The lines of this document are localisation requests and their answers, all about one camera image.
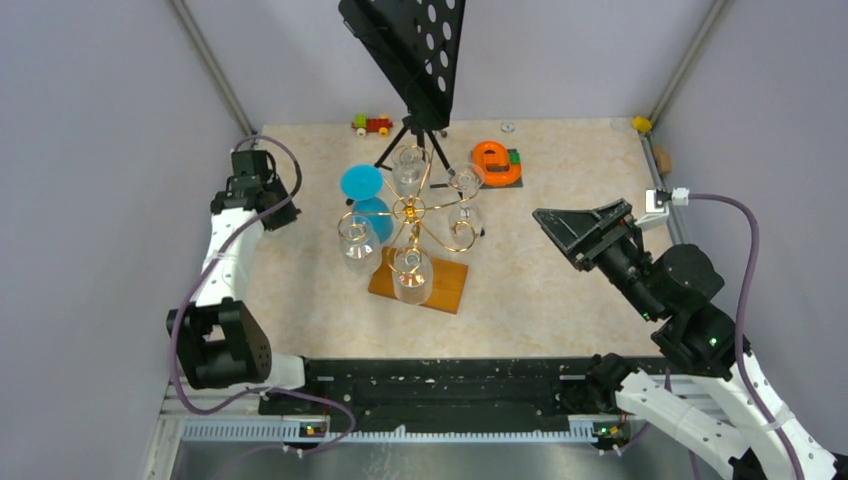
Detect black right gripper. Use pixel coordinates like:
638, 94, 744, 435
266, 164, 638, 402
531, 197, 663, 320

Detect clear wine glass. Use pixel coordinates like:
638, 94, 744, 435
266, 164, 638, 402
337, 212, 382, 275
448, 163, 486, 240
391, 145, 428, 197
390, 244, 434, 305

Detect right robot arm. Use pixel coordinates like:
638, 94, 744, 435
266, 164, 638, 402
533, 199, 847, 479

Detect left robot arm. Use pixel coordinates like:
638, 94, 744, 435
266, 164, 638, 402
176, 150, 300, 390

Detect blue plastic wine glass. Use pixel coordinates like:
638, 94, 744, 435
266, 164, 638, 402
340, 164, 394, 244

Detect orange tape dispenser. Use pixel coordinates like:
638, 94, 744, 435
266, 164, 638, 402
471, 141, 523, 189

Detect colourful toy train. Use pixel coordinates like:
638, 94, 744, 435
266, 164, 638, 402
351, 114, 393, 137

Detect yellow corner clamp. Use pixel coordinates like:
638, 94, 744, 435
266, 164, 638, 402
631, 116, 653, 134

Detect black music stand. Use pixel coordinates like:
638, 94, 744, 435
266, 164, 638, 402
338, 0, 465, 170

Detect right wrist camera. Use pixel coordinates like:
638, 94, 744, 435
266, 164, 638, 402
635, 187, 690, 230

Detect gold wire glass rack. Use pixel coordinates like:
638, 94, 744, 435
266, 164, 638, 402
372, 145, 483, 253

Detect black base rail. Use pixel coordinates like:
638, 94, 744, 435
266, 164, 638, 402
258, 356, 614, 434

